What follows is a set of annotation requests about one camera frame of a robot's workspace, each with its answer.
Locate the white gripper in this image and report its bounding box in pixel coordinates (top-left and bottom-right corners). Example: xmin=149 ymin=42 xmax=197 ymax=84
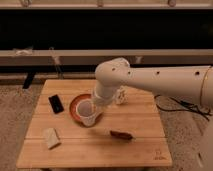
xmin=92 ymin=87 xmax=116 ymax=106

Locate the translucent white ceramic cup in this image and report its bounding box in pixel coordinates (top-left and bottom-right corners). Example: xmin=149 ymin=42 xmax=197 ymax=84
xmin=76 ymin=99 xmax=103 ymax=127

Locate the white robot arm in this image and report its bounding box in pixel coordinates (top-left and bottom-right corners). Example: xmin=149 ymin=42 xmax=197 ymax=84
xmin=92 ymin=58 xmax=213 ymax=110

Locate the white patterned ceramic bottle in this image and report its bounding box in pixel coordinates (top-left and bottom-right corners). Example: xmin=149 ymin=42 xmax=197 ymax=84
xmin=115 ymin=87 xmax=126 ymax=105

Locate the orange ceramic bowl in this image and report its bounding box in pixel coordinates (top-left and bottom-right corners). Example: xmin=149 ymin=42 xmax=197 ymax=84
xmin=69 ymin=94 xmax=93 ymax=123

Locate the small brown red object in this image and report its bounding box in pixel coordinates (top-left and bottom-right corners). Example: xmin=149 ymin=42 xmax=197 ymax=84
xmin=110 ymin=130 xmax=134 ymax=140

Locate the wooden table top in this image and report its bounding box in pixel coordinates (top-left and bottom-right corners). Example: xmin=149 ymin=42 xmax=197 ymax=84
xmin=16 ymin=80 xmax=172 ymax=168

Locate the black smartphone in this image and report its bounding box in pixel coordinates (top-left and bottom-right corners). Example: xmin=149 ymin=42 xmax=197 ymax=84
xmin=49 ymin=95 xmax=64 ymax=114

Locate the white rectangular sponge block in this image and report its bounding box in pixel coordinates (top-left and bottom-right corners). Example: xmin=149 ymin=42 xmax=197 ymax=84
xmin=43 ymin=128 xmax=60 ymax=149

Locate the white horizontal rail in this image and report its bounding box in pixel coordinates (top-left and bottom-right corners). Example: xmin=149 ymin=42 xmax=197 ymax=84
xmin=0 ymin=49 xmax=213 ymax=67

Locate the black cable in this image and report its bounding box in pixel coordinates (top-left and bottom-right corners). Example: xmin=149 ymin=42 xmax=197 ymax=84
xmin=153 ymin=94 xmax=212 ymax=117

